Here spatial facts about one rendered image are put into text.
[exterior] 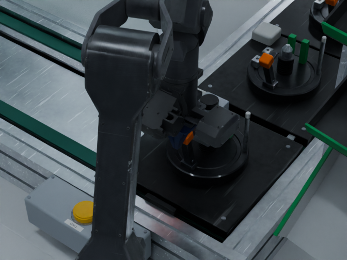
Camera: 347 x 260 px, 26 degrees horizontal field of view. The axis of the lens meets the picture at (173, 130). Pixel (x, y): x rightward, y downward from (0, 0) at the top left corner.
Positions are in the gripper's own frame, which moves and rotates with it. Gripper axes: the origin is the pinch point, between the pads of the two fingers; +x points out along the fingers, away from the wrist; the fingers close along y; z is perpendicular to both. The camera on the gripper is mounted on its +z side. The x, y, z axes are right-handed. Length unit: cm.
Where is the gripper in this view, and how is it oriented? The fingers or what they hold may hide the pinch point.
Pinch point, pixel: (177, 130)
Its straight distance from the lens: 114.2
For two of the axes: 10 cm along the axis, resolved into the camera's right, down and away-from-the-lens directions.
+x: 0.0, 7.4, 6.8
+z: -6.0, 5.4, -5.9
